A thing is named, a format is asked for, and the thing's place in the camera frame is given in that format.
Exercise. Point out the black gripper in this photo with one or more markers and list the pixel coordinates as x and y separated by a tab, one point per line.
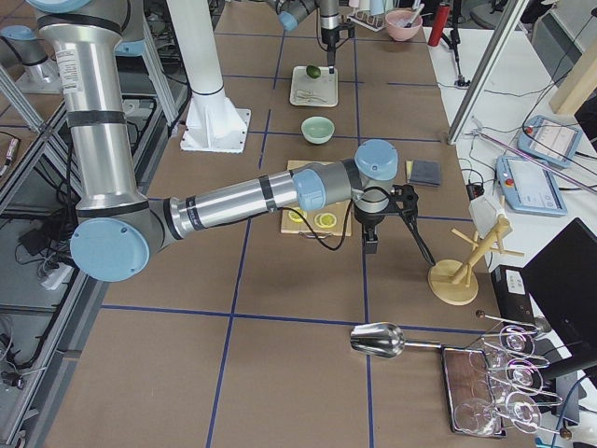
367	219
329	38

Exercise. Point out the white ceramic spoon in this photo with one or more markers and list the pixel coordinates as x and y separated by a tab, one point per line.
308	97

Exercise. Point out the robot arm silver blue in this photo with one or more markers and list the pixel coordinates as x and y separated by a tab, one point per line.
119	228
291	13

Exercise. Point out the pink bowl with ice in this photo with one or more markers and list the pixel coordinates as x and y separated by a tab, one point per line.
400	25

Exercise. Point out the light green bowl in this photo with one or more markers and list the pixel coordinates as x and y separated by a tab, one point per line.
317	130

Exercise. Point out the green avocado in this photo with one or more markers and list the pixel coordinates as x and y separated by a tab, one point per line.
313	71

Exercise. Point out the white serving tray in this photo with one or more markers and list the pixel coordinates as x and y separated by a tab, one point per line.
326	86

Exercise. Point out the wooden cutting board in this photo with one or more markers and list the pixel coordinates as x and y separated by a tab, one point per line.
338	224

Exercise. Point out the lemon slice upper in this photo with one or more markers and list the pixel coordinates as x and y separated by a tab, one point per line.
325	220

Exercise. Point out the lemon slice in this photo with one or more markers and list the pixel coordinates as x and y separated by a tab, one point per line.
297	215
325	220

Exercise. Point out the lemon slice front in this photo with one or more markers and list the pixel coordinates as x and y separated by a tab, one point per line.
297	215

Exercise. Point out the grey yellow folded cloth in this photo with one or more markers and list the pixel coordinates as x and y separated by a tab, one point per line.
427	173

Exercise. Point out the wooden mug tree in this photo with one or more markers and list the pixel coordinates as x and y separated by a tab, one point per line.
453	281

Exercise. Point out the metal scoop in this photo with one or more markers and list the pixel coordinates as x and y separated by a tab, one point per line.
385	339

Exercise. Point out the red cylinder cup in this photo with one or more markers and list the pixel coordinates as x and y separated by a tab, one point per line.
441	17

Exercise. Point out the black selfie stick tripod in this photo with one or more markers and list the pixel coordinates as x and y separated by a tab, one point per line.
453	40

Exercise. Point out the near teach pendant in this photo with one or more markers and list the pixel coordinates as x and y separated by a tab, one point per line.
529	187

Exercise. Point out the teach pendant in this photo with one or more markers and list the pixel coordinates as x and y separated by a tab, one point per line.
529	187
549	140

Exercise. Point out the black monitor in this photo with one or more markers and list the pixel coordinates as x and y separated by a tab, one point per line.
561	278

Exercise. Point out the glass rack tray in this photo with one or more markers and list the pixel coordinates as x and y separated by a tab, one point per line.
468	394

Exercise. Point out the far teach pendant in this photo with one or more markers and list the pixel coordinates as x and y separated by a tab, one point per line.
549	140

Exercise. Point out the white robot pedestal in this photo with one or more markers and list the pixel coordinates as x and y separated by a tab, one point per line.
213	123

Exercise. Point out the aluminium frame post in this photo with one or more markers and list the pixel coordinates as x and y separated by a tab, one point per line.
505	27

